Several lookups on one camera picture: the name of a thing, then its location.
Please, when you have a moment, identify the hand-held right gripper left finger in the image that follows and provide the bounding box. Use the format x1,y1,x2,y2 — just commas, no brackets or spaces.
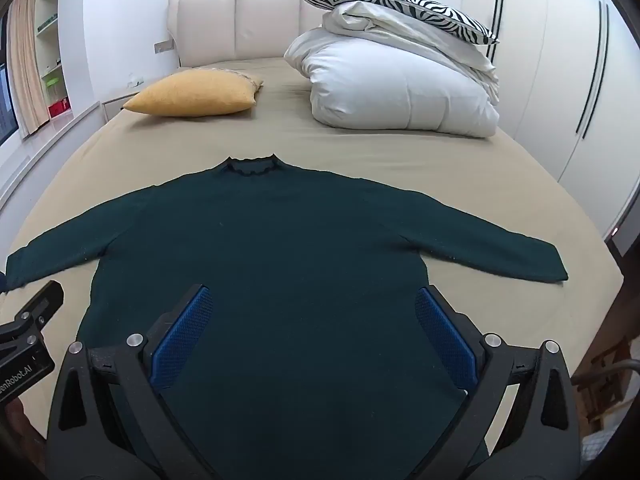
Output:
45,284,221,480

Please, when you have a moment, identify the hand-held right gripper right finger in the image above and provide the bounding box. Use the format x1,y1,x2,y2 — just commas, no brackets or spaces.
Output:
410,285,586,480

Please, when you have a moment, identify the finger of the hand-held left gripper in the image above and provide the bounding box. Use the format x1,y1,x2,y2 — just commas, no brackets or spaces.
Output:
15,280,65,333

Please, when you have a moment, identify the dark green sweater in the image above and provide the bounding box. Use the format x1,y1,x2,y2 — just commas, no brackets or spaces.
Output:
5,154,569,480

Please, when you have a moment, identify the white window ledge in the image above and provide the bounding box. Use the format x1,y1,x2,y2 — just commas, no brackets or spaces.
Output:
0,102,103,211

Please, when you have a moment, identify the wooden chair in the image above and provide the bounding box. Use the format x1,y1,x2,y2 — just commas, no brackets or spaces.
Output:
570,335,640,436

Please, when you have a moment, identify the bed with beige sheet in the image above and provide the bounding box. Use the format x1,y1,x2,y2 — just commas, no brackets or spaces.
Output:
0,55,626,480

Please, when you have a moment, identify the white nightstand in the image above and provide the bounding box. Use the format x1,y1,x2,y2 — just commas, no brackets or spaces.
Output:
102,80,146,121

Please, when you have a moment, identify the beige curtain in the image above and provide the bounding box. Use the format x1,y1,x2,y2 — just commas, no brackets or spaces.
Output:
5,0,51,138

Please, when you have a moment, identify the yellow pillow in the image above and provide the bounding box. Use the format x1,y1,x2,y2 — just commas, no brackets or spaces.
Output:
122,68,265,117

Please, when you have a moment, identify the white duvet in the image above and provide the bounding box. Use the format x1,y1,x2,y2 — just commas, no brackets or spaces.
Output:
283,1,501,138

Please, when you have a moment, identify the white bookshelf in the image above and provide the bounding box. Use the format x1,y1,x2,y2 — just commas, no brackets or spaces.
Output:
35,0,76,121

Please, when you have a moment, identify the white wardrobe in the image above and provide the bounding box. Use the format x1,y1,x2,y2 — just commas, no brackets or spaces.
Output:
465,0,640,261

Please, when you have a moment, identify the cream padded headboard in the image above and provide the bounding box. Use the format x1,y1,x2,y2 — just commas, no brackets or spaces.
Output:
167,0,341,68

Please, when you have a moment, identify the zebra striped pillow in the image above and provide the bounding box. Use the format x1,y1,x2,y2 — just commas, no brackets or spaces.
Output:
291,0,500,46

